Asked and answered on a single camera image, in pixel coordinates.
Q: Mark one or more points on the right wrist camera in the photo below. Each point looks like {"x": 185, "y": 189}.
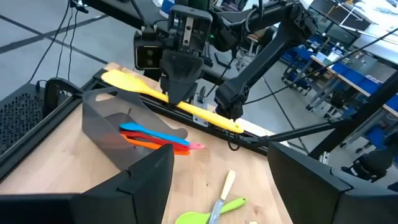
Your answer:
{"x": 149, "y": 57}

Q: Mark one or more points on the red silicone spatula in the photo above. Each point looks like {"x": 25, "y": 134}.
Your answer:
{"x": 155, "y": 140}

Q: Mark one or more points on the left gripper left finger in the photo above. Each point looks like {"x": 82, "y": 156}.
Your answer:
{"x": 140, "y": 202}

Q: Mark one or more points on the yellow silicone spatula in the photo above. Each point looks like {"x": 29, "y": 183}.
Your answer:
{"x": 130, "y": 82}

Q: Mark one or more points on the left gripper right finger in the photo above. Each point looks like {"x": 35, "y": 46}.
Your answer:
{"x": 311, "y": 202}

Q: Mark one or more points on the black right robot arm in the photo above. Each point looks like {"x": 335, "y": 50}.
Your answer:
{"x": 264, "y": 62}

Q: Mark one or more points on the blue silicone spatula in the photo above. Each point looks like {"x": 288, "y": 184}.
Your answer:
{"x": 140, "y": 128}

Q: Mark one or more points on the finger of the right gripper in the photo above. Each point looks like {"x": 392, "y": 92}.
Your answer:
{"x": 180, "y": 77}

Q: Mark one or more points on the black office chair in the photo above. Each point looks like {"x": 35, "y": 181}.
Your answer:
{"x": 373, "y": 165}

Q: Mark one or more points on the black wall screen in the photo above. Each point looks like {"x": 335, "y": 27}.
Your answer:
{"x": 335, "y": 31}

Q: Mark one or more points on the black perforated metal box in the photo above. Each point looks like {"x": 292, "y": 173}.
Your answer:
{"x": 18, "y": 115}

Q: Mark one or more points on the orange silicone spatula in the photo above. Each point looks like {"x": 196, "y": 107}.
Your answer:
{"x": 155, "y": 147}

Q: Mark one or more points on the grey translucent plastic bin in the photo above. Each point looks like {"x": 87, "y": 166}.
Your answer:
{"x": 99, "y": 130}

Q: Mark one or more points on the small pink silicone spatula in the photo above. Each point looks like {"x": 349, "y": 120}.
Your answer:
{"x": 197, "y": 146}

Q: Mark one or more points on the blue storage workbench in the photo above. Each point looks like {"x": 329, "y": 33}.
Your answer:
{"x": 357, "y": 81}

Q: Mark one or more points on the green silicone spoon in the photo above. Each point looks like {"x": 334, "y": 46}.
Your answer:
{"x": 192, "y": 217}

